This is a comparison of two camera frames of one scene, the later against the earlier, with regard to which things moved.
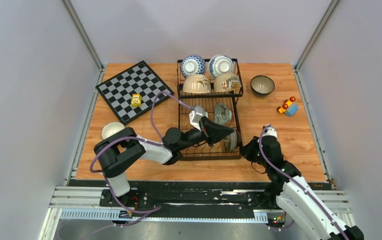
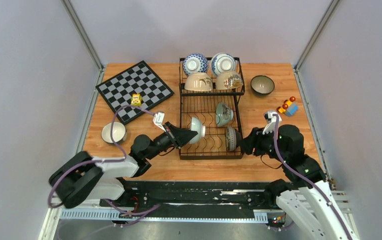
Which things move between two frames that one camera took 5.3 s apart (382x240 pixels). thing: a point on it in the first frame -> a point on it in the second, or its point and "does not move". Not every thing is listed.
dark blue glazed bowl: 262,85 does not move
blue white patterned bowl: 233,141 does not move
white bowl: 110,128 does not move
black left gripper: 214,133 -> 181,136
